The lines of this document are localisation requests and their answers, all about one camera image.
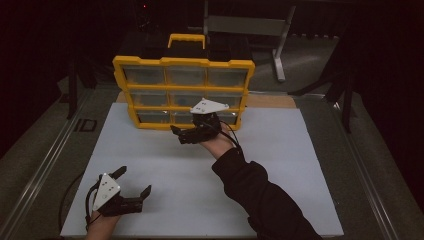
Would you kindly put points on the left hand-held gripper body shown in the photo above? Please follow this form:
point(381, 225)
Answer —
point(106, 191)

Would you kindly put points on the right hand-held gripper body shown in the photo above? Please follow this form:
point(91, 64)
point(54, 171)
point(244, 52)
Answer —
point(208, 106)

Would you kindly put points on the person's left hand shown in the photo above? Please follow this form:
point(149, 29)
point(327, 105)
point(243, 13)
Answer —
point(100, 228)

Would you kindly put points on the grey metal stand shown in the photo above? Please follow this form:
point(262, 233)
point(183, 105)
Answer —
point(246, 25)

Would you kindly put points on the black stand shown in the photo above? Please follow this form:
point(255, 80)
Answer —
point(347, 106)
point(72, 96)

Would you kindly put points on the set of clear drawers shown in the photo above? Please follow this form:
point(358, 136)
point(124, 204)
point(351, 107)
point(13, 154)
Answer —
point(145, 75)

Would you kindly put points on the aluminium rail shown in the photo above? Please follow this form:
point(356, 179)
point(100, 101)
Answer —
point(40, 173)
point(363, 173)

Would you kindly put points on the clear plastic organizer drawer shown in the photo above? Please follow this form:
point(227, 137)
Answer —
point(181, 99)

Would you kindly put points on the person's right hand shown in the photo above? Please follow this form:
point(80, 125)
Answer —
point(218, 146)

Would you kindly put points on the white foam board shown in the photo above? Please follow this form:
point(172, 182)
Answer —
point(173, 166)

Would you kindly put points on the yellow black drawer organizer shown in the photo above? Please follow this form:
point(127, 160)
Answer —
point(186, 88)

